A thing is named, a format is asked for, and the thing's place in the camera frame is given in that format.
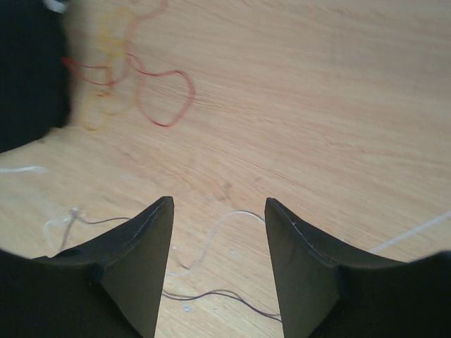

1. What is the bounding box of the yellow wire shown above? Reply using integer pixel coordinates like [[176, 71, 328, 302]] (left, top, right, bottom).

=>
[[80, 0, 170, 131]]

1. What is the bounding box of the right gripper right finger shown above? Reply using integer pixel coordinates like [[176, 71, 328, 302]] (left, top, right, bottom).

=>
[[265, 198, 399, 337]]

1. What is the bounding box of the red wire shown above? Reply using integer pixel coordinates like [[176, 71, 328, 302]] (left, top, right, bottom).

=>
[[61, 54, 196, 127]]

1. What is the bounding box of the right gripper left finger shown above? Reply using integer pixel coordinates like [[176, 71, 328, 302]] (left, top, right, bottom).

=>
[[35, 196, 174, 337]]

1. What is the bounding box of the black striped cloth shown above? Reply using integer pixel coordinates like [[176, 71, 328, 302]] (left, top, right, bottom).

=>
[[1, 1, 71, 152]]

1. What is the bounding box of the dark purple wire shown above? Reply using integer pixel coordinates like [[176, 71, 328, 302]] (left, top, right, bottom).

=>
[[59, 216, 283, 322]]

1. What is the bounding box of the white wire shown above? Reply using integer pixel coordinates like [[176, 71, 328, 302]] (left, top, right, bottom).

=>
[[0, 165, 451, 279]]

